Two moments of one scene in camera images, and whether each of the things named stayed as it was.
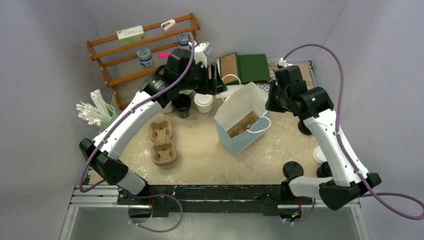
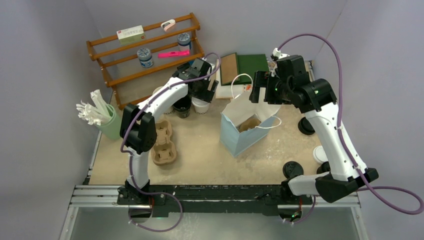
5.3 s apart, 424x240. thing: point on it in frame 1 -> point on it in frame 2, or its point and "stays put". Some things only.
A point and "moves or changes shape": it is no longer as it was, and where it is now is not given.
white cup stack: [168, 109] stays put
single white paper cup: [203, 104] stays put
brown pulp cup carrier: [243, 124] moves or changes shape
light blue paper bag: [244, 121] stays put
